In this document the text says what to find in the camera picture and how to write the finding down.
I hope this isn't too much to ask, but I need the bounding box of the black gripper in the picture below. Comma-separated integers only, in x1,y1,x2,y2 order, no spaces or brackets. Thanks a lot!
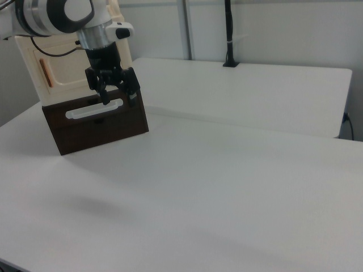
85,41,141,108

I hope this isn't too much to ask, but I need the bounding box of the cream cabinet door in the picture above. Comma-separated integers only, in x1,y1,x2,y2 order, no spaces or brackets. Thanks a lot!
28,39,96,96

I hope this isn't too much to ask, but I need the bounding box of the cream plastic cabinet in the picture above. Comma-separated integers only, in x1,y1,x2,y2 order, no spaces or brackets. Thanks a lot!
14,0,133,106

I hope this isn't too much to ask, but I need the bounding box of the dark brown wooden drawer box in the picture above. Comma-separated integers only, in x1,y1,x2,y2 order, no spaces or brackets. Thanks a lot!
41,90,150,156

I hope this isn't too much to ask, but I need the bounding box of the white drawer handle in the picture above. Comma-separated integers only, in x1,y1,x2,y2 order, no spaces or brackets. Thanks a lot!
65,98,124,120

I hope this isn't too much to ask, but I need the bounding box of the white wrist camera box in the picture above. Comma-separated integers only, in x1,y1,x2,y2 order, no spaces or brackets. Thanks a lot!
105,22,135,40

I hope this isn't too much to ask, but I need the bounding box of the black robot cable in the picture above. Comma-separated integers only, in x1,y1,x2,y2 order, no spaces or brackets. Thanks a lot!
29,36,86,58

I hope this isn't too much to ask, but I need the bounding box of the black camera pole with clamp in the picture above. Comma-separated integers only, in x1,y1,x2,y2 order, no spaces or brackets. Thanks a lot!
222,0,240,69

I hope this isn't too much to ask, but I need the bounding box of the black cable by table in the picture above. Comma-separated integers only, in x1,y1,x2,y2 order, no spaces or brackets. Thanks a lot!
342,112,356,141

